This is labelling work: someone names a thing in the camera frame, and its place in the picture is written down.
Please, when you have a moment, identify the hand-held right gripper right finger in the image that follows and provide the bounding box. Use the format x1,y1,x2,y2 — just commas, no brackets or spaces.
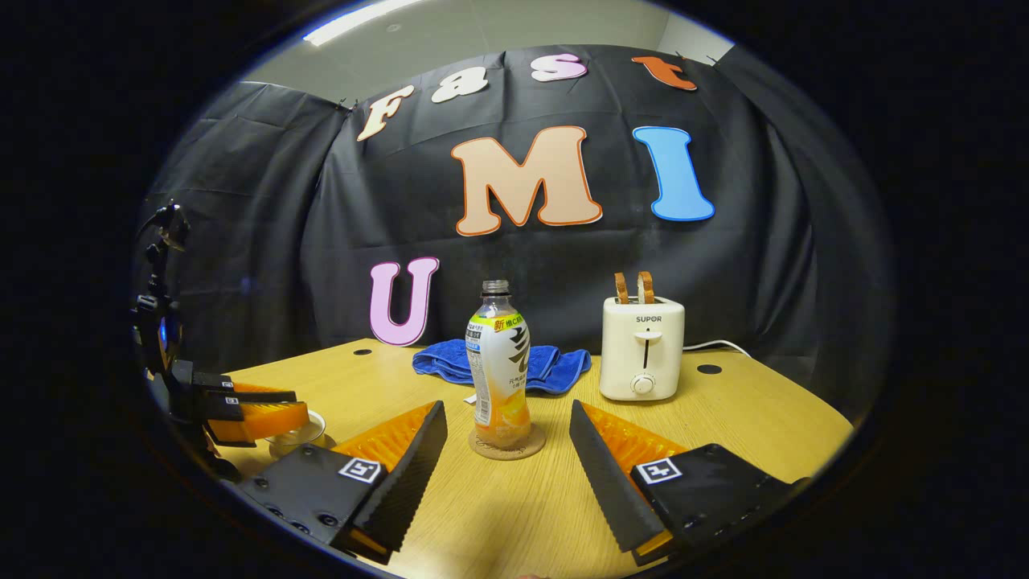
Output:
569,400,809,566

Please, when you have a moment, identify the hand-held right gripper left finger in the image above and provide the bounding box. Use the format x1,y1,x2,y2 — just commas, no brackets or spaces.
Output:
235,400,449,564

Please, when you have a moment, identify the cream ceramic teacup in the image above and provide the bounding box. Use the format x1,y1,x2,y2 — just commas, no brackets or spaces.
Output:
268,430,335,459

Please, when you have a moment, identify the round cork coaster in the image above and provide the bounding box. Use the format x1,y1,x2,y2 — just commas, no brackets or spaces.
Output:
469,424,547,461

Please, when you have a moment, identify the clear plastic water bottle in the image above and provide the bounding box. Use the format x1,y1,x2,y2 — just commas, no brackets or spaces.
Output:
465,280,532,450

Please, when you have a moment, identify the blue folded towel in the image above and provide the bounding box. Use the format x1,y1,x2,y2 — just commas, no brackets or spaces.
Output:
412,339,592,396

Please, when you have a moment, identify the cream toaster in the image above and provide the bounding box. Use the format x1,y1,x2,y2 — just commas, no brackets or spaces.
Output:
599,296,687,402

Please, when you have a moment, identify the white toaster cable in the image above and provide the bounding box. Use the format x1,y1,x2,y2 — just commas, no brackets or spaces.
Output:
683,339,752,359

